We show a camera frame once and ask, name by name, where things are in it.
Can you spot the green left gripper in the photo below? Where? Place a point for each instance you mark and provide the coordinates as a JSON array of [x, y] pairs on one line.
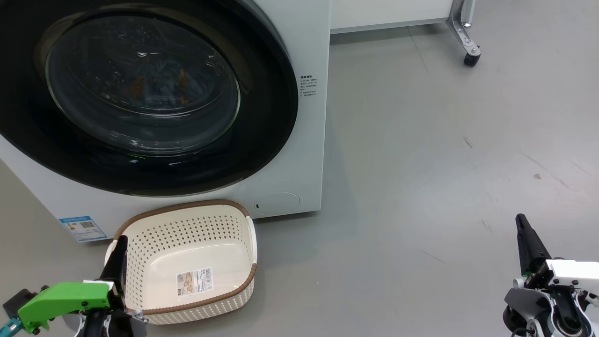
[[65, 297]]

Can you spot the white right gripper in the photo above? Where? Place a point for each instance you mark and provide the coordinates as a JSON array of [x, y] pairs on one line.
[[575, 274]]

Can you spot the black round glass washer door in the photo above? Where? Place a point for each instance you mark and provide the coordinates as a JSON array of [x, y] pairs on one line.
[[262, 131]]

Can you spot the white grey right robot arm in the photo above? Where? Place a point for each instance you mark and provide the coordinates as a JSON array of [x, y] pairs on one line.
[[529, 306]]

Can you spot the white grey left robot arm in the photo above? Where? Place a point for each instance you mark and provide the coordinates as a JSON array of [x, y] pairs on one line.
[[107, 323]]

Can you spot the white front-load washing machine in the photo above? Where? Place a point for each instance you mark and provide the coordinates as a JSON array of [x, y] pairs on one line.
[[309, 154]]

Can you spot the blue energy label sticker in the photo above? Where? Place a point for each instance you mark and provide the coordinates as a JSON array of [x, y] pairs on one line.
[[83, 228]]

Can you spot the cream perforated laundry basket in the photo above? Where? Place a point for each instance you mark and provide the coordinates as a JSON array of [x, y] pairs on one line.
[[187, 234]]

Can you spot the paper label inside basket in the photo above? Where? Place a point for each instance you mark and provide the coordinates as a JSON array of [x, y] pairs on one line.
[[194, 281]]

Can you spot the black caster wheel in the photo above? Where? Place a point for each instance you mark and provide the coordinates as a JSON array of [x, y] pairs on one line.
[[471, 59]]

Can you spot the white partition panel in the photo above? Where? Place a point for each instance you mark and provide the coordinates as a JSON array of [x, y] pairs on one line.
[[388, 11]]

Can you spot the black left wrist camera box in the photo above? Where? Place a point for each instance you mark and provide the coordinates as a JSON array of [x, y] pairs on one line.
[[18, 302]]

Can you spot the silver partition leg bracket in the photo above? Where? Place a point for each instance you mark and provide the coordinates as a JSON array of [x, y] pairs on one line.
[[463, 28]]

